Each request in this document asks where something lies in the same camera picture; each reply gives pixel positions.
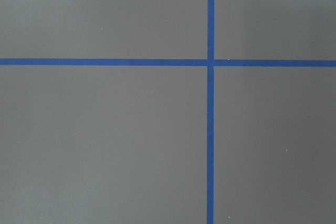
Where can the blue tape grid lines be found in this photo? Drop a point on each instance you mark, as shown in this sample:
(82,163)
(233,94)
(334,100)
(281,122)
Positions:
(210,62)

